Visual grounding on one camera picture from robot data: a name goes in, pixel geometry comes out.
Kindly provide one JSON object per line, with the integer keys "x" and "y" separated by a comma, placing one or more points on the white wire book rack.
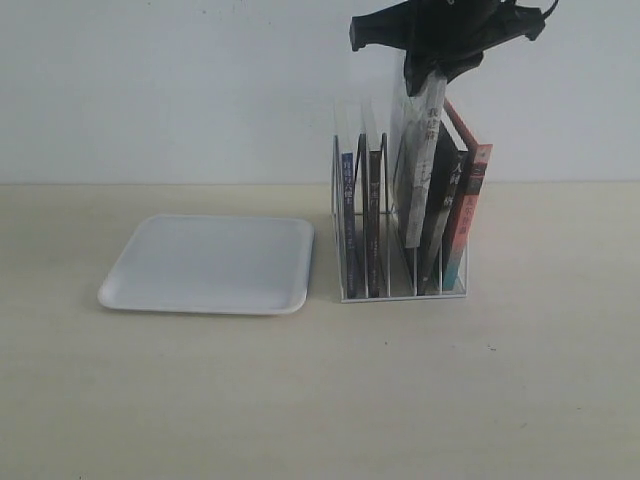
{"x": 398, "y": 275}

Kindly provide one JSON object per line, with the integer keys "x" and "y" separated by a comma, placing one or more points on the blue spine book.
{"x": 345, "y": 187}

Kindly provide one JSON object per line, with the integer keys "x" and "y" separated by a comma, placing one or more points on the black spine book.
{"x": 449, "y": 162}

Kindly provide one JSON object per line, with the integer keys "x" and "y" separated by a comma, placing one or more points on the red orange spine book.
{"x": 454, "y": 252}

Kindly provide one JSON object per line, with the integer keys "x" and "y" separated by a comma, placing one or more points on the white grey spine book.
{"x": 414, "y": 130}

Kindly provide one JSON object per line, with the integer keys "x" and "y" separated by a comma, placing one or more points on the dark brown spine book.
{"x": 372, "y": 175}

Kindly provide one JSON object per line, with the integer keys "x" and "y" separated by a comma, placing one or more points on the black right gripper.
{"x": 456, "y": 31}

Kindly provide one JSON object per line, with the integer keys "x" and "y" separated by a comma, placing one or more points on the white rectangular plastic tray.
{"x": 212, "y": 264}

